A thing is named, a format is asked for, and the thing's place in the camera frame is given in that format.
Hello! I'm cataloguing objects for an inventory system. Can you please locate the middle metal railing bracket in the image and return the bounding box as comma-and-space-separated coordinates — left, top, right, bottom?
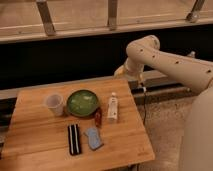
107, 0, 118, 30

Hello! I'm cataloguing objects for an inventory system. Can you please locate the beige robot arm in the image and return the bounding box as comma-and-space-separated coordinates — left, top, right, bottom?
115, 35, 213, 171

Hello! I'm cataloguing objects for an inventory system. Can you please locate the small metal fixture on ledge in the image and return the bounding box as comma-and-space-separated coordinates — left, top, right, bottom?
187, 51, 196, 58

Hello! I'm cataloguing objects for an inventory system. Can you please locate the green ceramic bowl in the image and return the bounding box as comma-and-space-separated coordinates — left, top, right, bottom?
66, 89, 100, 117

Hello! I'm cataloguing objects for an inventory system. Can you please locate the left metal railing bracket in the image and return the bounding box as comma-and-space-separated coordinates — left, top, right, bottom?
36, 0, 56, 36

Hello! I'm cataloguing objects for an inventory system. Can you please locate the white tube with cap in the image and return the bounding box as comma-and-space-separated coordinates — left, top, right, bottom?
107, 92, 118, 122

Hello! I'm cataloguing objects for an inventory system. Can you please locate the black white striped case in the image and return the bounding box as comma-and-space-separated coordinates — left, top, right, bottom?
68, 124, 81, 156

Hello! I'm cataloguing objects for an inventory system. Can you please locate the right metal railing bracket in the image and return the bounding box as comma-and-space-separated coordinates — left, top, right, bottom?
186, 0, 205, 23

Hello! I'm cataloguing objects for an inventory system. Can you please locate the metal railing bracket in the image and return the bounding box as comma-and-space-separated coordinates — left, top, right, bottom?
36, 0, 56, 36
186, 0, 205, 23
107, 0, 118, 30

